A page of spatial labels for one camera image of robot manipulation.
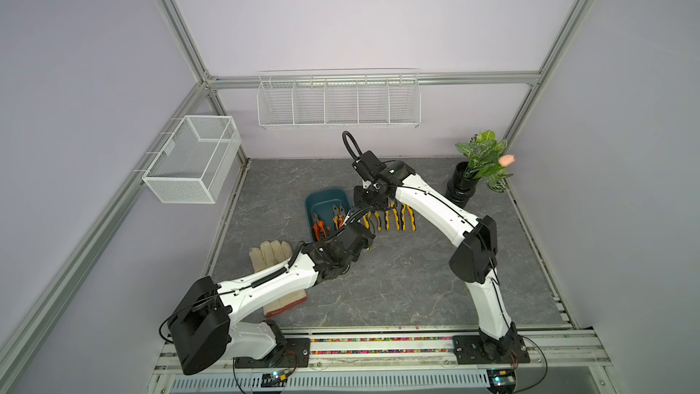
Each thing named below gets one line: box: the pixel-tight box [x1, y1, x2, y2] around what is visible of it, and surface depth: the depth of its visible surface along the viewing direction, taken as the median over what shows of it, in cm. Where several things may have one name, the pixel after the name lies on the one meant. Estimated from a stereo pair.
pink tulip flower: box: [497, 154, 516, 167], surface depth 83 cm
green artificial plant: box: [454, 129, 515, 194], surface depth 88 cm
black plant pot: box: [444, 161, 480, 208], surface depth 101 cm
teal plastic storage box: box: [306, 187, 351, 241], surface depth 107 cm
